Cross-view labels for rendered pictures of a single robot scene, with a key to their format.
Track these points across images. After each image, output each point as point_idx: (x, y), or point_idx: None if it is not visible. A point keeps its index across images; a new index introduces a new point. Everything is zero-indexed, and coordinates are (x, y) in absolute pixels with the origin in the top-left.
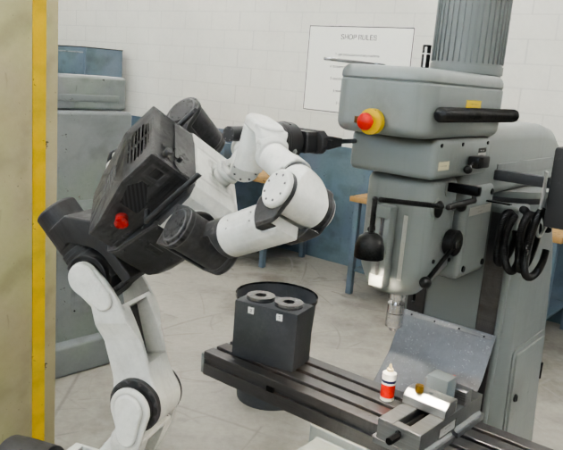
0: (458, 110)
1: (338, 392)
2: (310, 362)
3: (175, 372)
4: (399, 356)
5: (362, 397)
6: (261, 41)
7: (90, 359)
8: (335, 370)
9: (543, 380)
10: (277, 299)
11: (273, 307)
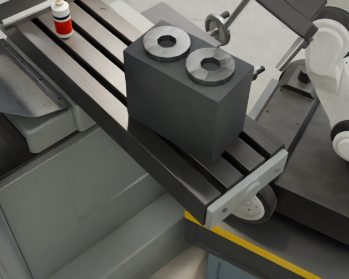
0: None
1: (117, 46)
2: (127, 111)
3: (316, 20)
4: None
5: (92, 36)
6: None
7: None
8: (99, 88)
9: None
10: (185, 47)
11: (194, 40)
